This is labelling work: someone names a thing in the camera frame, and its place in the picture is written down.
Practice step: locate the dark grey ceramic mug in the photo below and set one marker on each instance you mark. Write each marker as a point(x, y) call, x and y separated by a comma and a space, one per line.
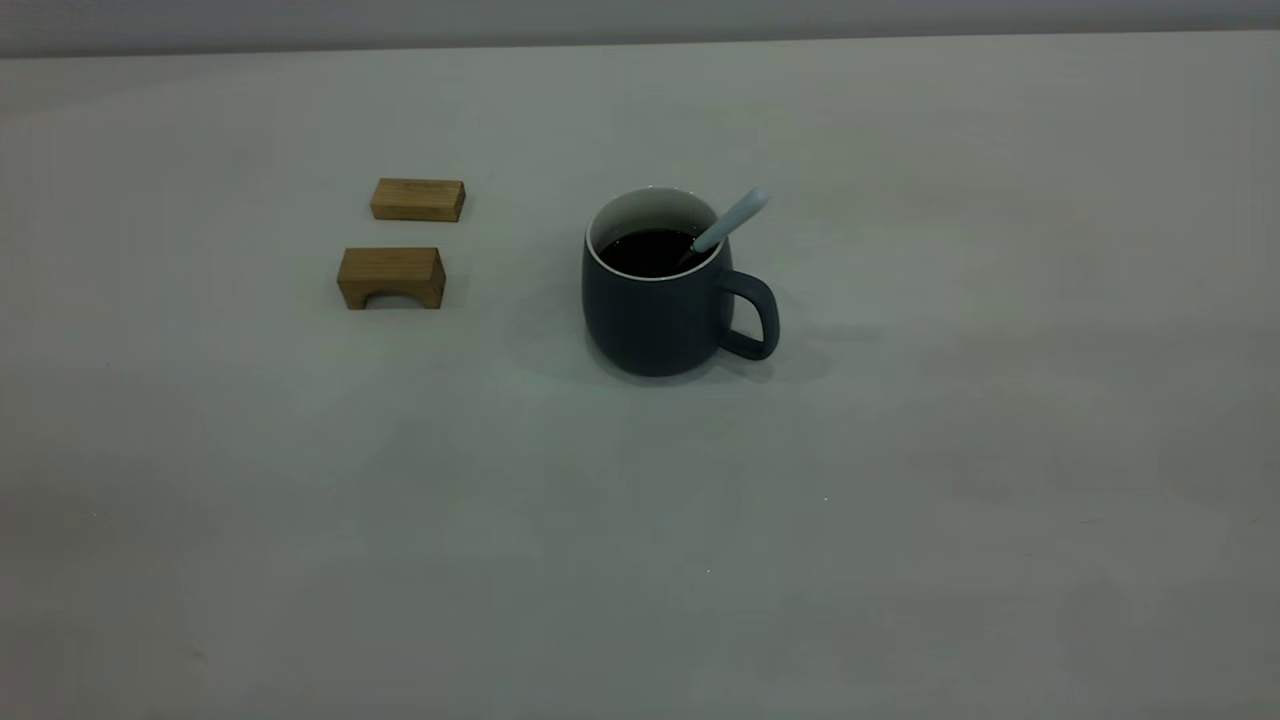
point(650, 320)

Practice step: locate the arched wooden block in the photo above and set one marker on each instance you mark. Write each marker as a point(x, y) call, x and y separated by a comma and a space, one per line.
point(390, 270)

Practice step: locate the flat rectangular wooden block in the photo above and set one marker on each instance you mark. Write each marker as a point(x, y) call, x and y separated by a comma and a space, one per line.
point(418, 200)

